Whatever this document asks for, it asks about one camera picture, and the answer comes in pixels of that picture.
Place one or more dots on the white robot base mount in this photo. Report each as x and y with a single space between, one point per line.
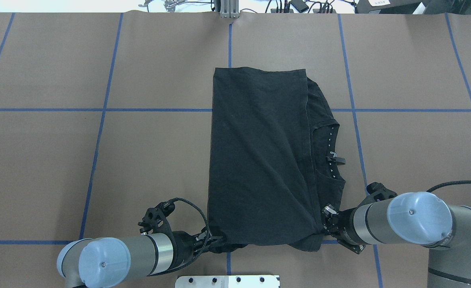
229 281

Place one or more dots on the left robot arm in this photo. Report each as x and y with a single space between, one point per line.
106 262

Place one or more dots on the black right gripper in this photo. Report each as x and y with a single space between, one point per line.
343 223

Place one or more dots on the black t-shirt with logo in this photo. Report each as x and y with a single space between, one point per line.
273 163

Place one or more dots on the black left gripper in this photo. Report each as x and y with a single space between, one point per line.
182 242

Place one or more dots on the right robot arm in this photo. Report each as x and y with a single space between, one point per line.
419 218

